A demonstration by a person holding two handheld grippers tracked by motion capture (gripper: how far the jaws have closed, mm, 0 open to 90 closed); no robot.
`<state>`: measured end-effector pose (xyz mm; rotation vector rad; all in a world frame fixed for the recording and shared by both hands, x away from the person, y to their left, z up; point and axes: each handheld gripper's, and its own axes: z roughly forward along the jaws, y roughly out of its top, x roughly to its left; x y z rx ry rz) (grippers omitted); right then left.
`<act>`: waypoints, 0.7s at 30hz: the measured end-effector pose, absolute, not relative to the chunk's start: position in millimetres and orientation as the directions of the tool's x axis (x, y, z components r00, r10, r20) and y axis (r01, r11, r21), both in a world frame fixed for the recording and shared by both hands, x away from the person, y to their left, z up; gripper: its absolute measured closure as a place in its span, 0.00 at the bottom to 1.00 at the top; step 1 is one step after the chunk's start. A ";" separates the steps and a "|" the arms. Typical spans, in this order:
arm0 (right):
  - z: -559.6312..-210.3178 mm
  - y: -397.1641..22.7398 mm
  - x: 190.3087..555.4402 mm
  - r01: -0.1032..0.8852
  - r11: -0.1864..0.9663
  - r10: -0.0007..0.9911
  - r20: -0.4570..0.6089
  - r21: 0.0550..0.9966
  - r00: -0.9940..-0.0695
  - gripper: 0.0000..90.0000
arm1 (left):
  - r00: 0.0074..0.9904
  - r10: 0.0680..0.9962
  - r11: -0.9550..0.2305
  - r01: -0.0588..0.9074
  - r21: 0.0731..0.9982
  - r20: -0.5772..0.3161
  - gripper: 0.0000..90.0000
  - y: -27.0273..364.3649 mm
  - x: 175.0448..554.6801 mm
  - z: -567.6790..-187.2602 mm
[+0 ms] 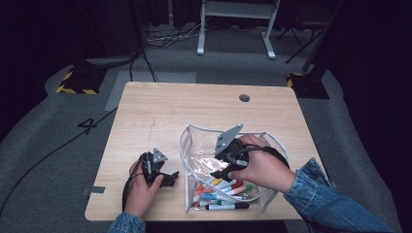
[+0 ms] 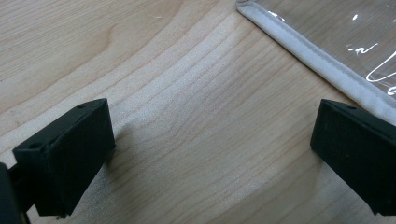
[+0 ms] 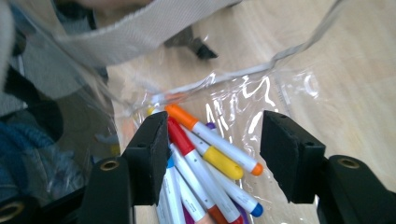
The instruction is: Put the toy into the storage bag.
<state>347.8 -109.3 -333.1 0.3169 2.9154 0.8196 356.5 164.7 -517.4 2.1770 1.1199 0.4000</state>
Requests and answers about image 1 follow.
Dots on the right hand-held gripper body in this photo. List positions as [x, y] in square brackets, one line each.
[226, 142]

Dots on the black cap marker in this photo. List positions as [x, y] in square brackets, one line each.
[241, 206]

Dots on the person's right hand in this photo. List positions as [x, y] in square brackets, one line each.
[265, 168]

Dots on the red cap marker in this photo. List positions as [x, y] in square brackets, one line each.
[238, 184]

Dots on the yellow cap marker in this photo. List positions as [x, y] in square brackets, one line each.
[217, 181]

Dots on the white metal desk frame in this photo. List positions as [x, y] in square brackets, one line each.
[238, 9]

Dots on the black folding stand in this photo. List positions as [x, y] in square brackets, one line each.
[312, 23]

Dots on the person's left hand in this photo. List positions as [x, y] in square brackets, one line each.
[139, 197]

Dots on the orange cap marker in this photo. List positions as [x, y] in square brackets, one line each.
[199, 188]

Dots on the bright green cap marker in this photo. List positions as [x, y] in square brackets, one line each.
[248, 187]

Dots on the grey tape strip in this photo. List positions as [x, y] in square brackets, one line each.
[97, 190]

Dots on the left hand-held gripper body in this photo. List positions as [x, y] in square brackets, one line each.
[153, 173]

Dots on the dark green cap marker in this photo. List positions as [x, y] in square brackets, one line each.
[223, 203]

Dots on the round grey table grommet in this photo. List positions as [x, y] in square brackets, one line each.
[244, 97]

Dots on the black yellow striped stand base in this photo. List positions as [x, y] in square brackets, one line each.
[309, 87]
[81, 82]

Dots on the magenta cap marker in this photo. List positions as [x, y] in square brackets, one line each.
[197, 204]

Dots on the clear plastic bag white trim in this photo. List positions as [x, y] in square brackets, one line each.
[200, 149]

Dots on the sky blue cap marker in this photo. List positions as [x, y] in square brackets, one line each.
[208, 196]

